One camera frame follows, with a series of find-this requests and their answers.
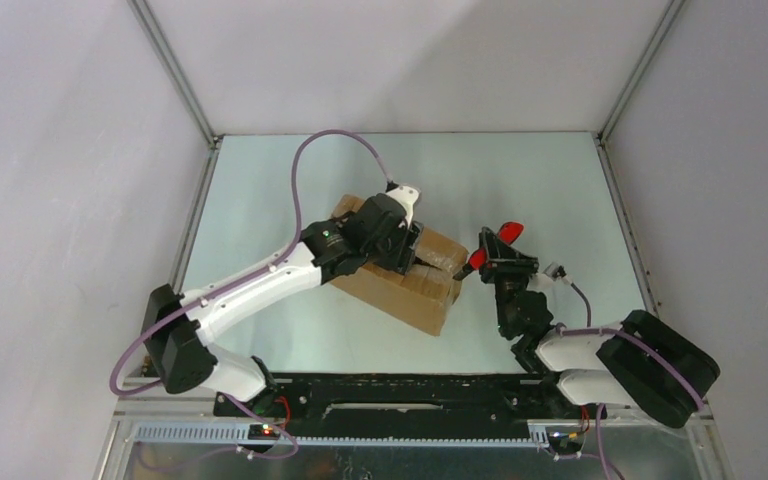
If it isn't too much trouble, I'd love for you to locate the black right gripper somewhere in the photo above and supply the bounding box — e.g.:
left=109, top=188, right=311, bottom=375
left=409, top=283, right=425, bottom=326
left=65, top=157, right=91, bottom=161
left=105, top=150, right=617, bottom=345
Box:
left=479, top=227, right=541, bottom=335

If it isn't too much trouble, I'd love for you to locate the red black utility knife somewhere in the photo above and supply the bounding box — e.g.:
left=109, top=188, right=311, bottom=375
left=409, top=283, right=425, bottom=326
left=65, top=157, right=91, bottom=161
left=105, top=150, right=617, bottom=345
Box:
left=453, top=221, right=525, bottom=281

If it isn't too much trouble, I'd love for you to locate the brown cardboard express box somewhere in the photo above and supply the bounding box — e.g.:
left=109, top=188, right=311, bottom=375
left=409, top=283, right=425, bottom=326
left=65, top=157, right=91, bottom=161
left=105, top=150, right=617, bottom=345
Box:
left=325, top=193, right=470, bottom=338

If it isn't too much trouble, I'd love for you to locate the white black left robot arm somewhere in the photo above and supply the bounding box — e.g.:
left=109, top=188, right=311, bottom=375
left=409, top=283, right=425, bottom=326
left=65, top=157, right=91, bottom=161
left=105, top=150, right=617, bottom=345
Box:
left=144, top=185, right=422, bottom=417

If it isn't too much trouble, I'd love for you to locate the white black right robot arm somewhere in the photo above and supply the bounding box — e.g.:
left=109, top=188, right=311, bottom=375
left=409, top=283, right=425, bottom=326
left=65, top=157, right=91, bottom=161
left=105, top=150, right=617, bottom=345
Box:
left=455, top=222, right=721, bottom=428

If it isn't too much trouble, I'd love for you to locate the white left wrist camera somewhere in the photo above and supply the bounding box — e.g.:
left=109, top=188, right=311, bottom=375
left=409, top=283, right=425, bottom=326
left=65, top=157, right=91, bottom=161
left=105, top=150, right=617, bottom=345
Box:
left=386, top=185, right=422, bottom=214

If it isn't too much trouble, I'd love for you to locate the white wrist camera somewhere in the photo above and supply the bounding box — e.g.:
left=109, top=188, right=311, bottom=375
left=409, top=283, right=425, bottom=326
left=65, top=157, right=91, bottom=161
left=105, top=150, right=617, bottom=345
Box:
left=386, top=185, right=422, bottom=214
left=543, top=262, right=573, bottom=285

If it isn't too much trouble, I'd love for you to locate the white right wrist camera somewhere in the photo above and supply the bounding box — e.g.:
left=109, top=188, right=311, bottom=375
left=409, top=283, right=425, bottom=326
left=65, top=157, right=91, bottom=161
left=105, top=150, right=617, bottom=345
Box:
left=543, top=262, right=573, bottom=285

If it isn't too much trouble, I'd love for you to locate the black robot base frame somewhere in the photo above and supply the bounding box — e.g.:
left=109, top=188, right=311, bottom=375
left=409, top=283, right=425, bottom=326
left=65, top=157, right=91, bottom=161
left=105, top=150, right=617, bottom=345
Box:
left=191, top=373, right=608, bottom=453

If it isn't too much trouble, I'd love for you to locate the aluminium right corner post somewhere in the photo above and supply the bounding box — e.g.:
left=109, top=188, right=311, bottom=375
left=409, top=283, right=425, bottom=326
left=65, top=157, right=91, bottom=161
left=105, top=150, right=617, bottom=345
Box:
left=595, top=0, right=687, bottom=144

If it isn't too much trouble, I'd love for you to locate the aluminium corner post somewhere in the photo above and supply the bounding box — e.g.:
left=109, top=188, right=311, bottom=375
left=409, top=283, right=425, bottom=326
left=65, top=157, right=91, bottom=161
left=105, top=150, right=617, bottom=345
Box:
left=127, top=0, right=220, bottom=149
left=595, top=0, right=687, bottom=144

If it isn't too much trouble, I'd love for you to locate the aluminium left corner post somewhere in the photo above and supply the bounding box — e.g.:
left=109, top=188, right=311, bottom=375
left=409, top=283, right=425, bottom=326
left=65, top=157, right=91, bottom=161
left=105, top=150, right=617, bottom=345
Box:
left=127, top=0, right=220, bottom=149

